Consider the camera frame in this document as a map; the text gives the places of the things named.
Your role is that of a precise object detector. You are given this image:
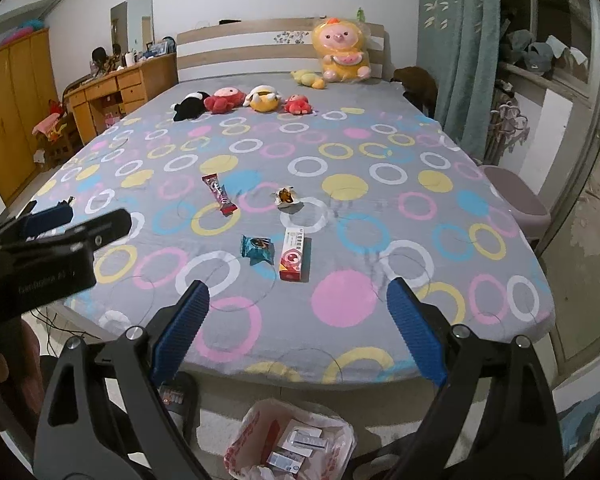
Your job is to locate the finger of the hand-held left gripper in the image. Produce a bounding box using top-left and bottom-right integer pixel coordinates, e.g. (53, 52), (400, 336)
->
(2, 208), (132, 262)
(0, 202), (74, 250)

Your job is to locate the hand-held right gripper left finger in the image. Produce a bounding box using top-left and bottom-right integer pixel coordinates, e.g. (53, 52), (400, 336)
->
(32, 280), (212, 480)

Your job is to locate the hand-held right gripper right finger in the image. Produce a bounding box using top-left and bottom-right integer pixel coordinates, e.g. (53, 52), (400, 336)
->
(386, 276), (566, 480)

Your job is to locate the white red-print plastic bag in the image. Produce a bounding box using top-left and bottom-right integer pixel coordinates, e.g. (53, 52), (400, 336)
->
(223, 399), (357, 480)

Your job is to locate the white grey box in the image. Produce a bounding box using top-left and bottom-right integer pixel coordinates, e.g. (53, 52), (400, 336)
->
(285, 425), (327, 456)

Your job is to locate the blue white milk carton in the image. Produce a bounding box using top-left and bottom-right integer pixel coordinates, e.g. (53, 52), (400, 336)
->
(267, 452), (306, 473)

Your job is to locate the person's left forearm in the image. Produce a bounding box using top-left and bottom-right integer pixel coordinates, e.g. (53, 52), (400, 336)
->
(0, 310), (46, 431)

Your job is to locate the black slipper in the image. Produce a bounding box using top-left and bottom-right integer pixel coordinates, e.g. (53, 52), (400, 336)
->
(352, 440), (421, 476)
(157, 372), (201, 431)

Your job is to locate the chair with pink clothes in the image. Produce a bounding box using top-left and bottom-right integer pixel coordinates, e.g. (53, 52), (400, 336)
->
(32, 100), (81, 168)

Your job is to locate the blue snack packet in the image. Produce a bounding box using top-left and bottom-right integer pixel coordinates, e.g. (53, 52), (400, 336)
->
(240, 235), (272, 265)

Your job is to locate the yellow wooden wardrobe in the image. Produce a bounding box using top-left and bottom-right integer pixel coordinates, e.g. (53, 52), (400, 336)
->
(0, 27), (56, 206)

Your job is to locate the red snack stick packet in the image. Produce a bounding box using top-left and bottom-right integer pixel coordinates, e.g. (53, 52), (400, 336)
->
(201, 174), (239, 217)

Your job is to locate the red white medicine box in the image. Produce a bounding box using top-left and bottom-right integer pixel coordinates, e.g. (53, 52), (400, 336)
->
(279, 227), (312, 282)

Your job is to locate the wooden dresser desk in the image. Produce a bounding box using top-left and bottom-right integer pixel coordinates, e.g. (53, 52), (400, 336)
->
(65, 52), (179, 143)

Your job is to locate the black white plush toy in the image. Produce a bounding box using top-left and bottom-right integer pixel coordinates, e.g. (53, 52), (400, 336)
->
(171, 91), (212, 122)

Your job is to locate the pink stool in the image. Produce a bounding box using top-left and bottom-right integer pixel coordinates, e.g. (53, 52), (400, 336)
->
(482, 164), (552, 256)

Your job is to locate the gold candy wrapper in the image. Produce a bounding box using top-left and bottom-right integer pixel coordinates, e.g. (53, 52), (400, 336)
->
(272, 186), (301, 209)

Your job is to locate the blue white patterned board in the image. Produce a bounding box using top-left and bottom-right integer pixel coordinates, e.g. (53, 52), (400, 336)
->
(552, 360), (600, 466)

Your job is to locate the large red plush toy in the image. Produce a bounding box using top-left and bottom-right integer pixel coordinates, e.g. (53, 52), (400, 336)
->
(203, 86), (246, 114)

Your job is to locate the pink blue fluffy bundle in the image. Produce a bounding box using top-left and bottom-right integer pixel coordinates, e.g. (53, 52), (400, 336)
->
(0, 17), (46, 46)

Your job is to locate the bed with circle-print sheet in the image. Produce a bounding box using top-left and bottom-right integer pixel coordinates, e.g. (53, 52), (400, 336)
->
(32, 72), (556, 386)

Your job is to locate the yellow white plush toy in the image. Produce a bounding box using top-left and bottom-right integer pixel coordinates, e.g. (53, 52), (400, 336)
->
(243, 85), (282, 112)

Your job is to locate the wooden striped headboard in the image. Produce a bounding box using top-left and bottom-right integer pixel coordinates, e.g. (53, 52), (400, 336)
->
(176, 18), (386, 85)

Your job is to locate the bundle of clothes hangers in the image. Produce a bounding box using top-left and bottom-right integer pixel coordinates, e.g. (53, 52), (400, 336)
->
(490, 82), (531, 161)

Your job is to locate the small red plush toy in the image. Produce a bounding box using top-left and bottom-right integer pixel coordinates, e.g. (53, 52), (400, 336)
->
(283, 94), (315, 116)

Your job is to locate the brown plush toy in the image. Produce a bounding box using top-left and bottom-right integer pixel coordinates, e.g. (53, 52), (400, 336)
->
(391, 66), (438, 116)

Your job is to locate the yellow green plush toy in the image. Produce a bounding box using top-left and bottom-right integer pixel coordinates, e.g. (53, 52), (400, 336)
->
(291, 69), (326, 89)

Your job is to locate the green leaf-print curtain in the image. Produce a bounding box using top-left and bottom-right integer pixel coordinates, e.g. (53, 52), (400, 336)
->
(419, 0), (501, 161)

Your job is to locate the big yellow pig plush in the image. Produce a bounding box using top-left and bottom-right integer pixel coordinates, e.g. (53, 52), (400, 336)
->
(311, 17), (373, 82)

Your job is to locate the grey cap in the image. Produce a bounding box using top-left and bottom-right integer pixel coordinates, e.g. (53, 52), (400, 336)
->
(502, 30), (533, 63)
(522, 42), (553, 76)

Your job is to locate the wall mirror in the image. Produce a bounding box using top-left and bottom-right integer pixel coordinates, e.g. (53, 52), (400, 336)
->
(110, 0), (154, 56)

